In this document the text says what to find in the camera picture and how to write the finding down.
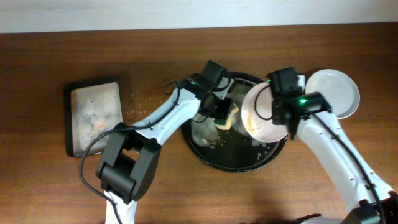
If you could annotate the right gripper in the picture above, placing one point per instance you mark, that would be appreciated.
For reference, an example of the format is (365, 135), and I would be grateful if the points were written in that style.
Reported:
(278, 113)

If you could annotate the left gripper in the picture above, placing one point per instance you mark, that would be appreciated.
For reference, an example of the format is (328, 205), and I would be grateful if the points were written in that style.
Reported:
(222, 111)

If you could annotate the white plate bottom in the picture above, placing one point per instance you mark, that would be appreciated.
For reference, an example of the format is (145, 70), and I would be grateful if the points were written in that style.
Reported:
(257, 104)

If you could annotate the white plate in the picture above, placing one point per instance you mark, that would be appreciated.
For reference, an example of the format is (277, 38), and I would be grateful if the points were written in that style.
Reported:
(347, 110)
(257, 104)

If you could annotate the green yellow sponge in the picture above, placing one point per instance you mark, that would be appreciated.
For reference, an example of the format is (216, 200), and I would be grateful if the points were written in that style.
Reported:
(227, 123)

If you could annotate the pale blue plate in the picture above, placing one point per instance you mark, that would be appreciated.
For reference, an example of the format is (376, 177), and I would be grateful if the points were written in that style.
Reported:
(336, 87)

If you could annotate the white plate top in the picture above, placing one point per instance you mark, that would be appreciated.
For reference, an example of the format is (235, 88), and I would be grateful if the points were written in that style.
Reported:
(347, 110)

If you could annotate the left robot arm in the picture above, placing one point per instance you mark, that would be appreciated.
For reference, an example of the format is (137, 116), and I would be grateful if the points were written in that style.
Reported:
(131, 154)

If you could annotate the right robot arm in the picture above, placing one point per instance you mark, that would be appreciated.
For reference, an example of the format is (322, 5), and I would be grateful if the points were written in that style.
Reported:
(367, 198)

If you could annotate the black round tray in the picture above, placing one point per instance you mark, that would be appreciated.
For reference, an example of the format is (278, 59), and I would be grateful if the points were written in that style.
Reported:
(233, 150)

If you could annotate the black rectangular soapy tray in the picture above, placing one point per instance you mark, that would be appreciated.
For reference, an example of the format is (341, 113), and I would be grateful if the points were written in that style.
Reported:
(91, 107)

